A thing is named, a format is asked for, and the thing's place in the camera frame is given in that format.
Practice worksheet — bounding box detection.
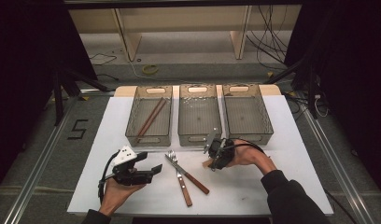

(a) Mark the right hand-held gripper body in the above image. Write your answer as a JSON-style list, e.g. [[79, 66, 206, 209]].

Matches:
[[203, 127, 237, 172]]

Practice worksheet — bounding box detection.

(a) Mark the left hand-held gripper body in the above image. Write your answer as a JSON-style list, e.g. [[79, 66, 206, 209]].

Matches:
[[109, 145, 155, 187]]

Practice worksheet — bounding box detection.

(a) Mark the wooden handled steel knife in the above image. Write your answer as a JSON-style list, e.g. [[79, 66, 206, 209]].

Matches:
[[164, 153, 211, 196]]

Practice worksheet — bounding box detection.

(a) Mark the wooden handled steel fork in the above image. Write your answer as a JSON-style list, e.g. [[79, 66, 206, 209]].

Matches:
[[167, 149, 193, 207]]

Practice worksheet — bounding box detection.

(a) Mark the smoky clear plastic bin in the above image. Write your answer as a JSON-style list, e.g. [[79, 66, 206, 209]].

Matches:
[[125, 85, 174, 147], [221, 83, 275, 147], [177, 83, 223, 147]]

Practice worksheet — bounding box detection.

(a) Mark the brown wooden chopstick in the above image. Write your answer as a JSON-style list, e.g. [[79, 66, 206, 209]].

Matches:
[[140, 99, 168, 139], [136, 97, 165, 138]]

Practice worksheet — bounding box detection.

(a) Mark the person's left hand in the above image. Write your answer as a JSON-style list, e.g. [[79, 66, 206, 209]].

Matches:
[[99, 176, 148, 217]]

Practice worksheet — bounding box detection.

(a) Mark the person's right hand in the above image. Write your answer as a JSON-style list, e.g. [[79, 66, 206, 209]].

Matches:
[[224, 138, 278, 175]]

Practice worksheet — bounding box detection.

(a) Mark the yellow tape roll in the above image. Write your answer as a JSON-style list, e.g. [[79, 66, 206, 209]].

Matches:
[[141, 63, 160, 76]]

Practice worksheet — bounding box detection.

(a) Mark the black tripod stand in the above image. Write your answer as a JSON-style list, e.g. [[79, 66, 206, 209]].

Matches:
[[52, 66, 116, 126]]

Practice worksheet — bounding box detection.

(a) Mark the black metal stand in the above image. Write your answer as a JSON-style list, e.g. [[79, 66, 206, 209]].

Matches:
[[265, 57, 321, 119]]

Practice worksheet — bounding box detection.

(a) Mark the beige wooden shelf unit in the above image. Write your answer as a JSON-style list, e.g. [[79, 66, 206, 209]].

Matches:
[[68, 4, 303, 63]]

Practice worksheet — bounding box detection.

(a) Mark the black curtain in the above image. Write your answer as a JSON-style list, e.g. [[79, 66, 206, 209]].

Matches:
[[0, 0, 98, 195], [284, 0, 381, 203]]

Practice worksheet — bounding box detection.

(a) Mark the left hand-held gripper black cable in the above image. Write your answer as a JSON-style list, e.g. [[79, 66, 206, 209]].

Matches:
[[97, 151, 121, 205]]

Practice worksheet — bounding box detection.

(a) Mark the hand-held gripper black cable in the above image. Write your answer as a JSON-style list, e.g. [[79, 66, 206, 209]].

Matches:
[[97, 151, 121, 205], [224, 138, 268, 157]]

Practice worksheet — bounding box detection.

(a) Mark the right hand-held gripper black cable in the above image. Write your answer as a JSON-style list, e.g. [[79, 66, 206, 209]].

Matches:
[[224, 138, 268, 157]]

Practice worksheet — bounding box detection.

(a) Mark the white floor cable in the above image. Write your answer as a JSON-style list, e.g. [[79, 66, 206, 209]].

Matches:
[[127, 59, 180, 84]]

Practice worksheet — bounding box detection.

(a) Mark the aluminium floor rail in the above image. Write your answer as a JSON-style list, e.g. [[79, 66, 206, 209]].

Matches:
[[4, 95, 80, 224], [299, 92, 377, 224]]

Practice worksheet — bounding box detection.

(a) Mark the thin black floor cable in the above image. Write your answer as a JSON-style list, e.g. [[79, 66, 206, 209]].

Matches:
[[89, 52, 118, 66]]

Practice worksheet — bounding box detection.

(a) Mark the bundle of black floor cables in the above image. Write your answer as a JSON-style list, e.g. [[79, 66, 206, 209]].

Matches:
[[246, 4, 289, 68]]

